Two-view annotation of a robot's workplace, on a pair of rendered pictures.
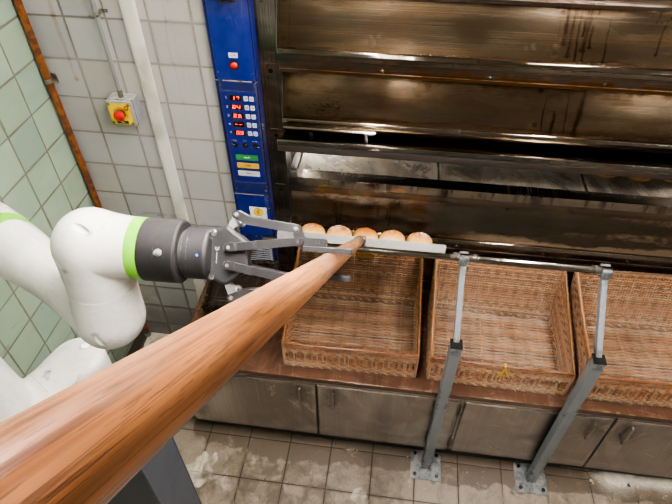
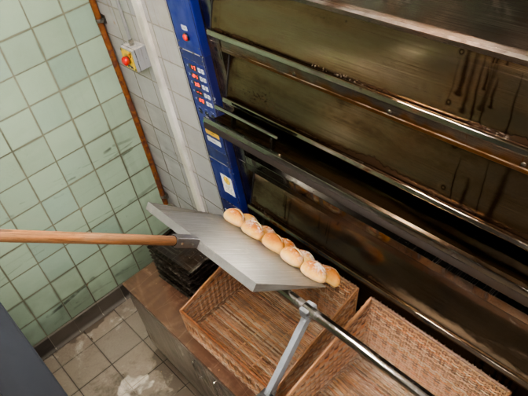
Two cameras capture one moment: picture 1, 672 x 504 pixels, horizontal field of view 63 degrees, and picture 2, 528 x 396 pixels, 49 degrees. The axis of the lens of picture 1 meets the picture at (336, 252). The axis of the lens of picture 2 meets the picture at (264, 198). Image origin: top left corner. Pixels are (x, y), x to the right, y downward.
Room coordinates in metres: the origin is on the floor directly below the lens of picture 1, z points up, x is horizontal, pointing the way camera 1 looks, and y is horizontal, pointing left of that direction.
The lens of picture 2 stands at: (0.60, -1.20, 2.52)
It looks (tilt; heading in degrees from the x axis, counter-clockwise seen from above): 41 degrees down; 48
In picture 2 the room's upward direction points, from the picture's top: 12 degrees counter-clockwise
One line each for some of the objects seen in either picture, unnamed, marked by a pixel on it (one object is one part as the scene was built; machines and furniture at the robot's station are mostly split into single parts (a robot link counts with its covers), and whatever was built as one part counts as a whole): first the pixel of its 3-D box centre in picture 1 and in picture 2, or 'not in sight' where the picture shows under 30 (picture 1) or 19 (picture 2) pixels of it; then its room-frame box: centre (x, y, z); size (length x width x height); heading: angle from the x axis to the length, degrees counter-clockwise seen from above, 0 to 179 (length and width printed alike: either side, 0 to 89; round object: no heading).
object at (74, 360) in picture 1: (81, 380); not in sight; (0.74, 0.62, 1.36); 0.16 x 0.13 x 0.19; 143
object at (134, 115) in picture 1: (124, 109); (135, 56); (1.85, 0.80, 1.46); 0.10 x 0.07 x 0.10; 82
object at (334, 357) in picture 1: (354, 306); (267, 311); (1.51, -0.08, 0.72); 0.56 x 0.49 x 0.28; 83
